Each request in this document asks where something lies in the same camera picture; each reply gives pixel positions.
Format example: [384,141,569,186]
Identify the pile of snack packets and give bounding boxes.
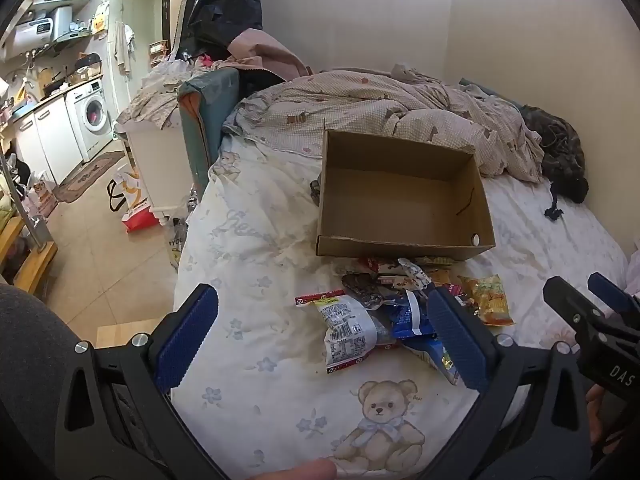
[295,256,516,386]

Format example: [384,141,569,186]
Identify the person's left hand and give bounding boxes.
[248,459,338,480]

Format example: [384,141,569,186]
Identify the white printed plastic bag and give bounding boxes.
[165,215,191,268]

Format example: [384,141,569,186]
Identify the white washing machine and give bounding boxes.
[65,77,115,163]

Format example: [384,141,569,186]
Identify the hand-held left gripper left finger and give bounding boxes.
[55,283,221,480]

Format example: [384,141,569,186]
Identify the white water heater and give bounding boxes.
[11,17,56,56]

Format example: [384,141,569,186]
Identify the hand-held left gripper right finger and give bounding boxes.
[426,285,593,480]

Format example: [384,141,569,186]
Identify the grey range hood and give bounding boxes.
[50,6,93,43]

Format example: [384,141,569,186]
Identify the dog print bag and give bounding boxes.
[30,180,58,218]

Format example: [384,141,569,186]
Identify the white cartoon cookie packet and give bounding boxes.
[295,295,386,375]

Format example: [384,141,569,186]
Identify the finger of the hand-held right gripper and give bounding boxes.
[587,272,640,317]
[543,276,608,341]

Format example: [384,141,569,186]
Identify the hanging white towel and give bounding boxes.
[114,21,136,77]

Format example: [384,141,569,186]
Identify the wooden stool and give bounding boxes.
[0,215,58,296]

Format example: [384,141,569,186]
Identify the bear print bed sheet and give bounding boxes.
[172,135,631,480]

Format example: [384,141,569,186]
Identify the white yellow shopping bag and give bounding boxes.
[106,162,151,211]

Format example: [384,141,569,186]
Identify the floral cloth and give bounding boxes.
[117,62,196,131]

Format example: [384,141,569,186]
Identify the camouflage jacket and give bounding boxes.
[520,106,590,204]

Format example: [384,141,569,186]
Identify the brown cardboard box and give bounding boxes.
[316,129,496,262]

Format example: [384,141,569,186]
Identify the brown chocolate bar wrapper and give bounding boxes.
[341,271,386,310]

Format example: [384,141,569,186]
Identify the brown floor mat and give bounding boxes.
[52,150,126,204]

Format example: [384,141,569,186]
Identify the teal pillow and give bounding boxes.
[457,77,501,96]

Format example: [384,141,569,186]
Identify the black hanging coat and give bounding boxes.
[177,0,264,58]

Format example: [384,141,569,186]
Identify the person's right hand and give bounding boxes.
[585,382,613,458]

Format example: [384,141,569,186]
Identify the white storage cabinet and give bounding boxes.
[125,125,198,211]

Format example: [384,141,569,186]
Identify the red paper bag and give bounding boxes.
[121,202,156,233]

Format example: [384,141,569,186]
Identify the checked beige duvet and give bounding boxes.
[222,64,546,183]

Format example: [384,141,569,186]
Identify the white kitchen cabinets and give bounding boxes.
[10,95,83,186]

